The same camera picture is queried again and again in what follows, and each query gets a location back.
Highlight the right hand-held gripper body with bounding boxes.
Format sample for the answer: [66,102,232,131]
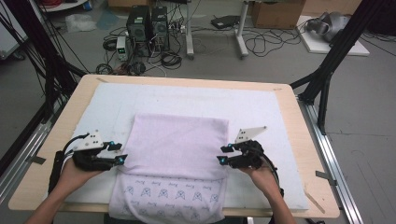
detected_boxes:
[228,125,268,170]

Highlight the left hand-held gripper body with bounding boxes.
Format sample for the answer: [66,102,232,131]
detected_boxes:
[72,130,120,172]

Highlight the lavender patterned towel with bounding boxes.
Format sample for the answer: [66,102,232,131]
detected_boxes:
[107,112,231,224]

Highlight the person's left hand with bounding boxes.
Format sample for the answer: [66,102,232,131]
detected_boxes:
[57,158,104,197]

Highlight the person's right hand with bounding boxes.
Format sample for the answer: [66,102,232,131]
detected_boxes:
[239,161,283,195]

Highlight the grey tape piece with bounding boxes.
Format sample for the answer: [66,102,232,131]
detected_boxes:
[27,155,47,165]
[315,170,338,187]

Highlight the white foam mat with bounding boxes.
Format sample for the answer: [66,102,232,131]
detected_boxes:
[46,82,309,210]

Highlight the thin wooden stick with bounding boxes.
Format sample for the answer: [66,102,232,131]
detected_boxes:
[303,183,327,215]

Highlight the white power supply box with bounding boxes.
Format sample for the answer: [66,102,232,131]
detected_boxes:
[116,35,130,62]

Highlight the white desk leg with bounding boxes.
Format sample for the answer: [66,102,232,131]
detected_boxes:
[185,0,196,60]
[234,0,250,60]

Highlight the large black computer tower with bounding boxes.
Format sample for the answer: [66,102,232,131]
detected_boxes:
[125,5,152,58]

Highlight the slim black computer tower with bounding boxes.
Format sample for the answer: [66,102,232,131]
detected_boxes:
[150,6,171,52]

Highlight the black flat device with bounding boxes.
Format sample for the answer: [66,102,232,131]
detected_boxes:
[210,14,241,30]

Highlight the clear plastic bag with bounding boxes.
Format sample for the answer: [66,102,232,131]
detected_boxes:
[64,13,98,34]

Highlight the white floor board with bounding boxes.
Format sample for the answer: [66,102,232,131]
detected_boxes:
[296,15,371,57]

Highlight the brown cardboard box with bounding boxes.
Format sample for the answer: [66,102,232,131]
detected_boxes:
[251,0,306,30]

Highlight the grey helmet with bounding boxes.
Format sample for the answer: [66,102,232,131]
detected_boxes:
[305,11,351,43]

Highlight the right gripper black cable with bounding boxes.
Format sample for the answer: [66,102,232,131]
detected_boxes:
[261,151,285,224]

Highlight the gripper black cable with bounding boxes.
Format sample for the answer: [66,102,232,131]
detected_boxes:
[261,151,285,224]
[48,133,91,196]

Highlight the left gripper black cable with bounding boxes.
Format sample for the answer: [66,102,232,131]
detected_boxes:
[48,133,91,196]

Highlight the aluminium rail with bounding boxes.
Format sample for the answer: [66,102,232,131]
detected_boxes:
[0,102,68,205]
[297,96,364,224]

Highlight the coiled black cable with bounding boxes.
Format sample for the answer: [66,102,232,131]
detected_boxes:
[160,50,183,70]

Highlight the tangled black floor cables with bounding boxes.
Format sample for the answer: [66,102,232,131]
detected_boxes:
[242,27,304,58]

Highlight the black metal frame stand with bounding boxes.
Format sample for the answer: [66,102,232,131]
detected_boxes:
[289,0,387,135]
[0,0,89,175]

